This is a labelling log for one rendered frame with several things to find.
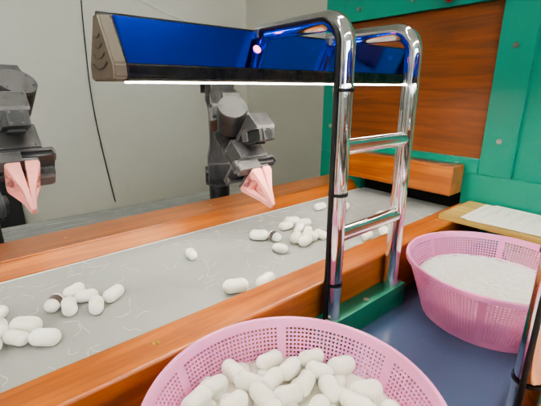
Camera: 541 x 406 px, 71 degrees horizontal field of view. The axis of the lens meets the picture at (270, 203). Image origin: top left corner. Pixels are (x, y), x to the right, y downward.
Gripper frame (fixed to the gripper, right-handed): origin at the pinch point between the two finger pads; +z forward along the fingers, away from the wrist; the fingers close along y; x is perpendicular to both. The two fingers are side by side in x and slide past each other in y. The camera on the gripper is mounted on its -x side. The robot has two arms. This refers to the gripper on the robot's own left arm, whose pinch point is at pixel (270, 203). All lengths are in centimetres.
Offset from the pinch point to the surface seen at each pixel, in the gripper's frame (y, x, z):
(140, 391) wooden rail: -35.8, -8.5, 22.0
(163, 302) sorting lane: -26.9, 0.4, 11.3
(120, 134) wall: 39, 136, -149
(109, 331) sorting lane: -35.0, -0.9, 12.8
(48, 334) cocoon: -41.3, -1.5, 10.7
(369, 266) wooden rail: 2.7, -9.6, 20.8
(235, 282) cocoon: -17.7, -4.2, 13.7
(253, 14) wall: 141, 65, -191
